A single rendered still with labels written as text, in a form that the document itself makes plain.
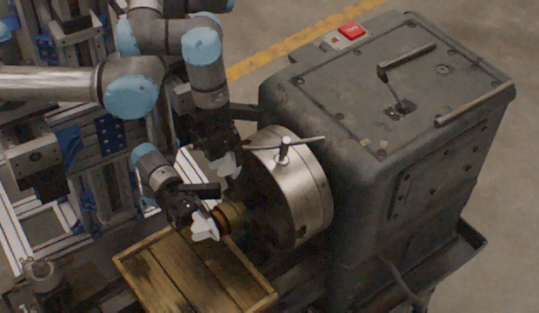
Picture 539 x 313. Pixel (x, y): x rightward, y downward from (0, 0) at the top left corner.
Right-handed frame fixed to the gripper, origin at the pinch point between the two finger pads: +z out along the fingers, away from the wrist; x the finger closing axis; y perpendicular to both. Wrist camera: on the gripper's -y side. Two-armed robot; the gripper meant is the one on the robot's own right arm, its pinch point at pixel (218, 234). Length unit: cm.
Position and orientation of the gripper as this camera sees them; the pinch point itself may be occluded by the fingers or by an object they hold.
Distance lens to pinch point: 171.5
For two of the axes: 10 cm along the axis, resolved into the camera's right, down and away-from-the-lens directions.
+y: -8.1, 4.2, -4.1
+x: 0.3, -6.6, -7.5
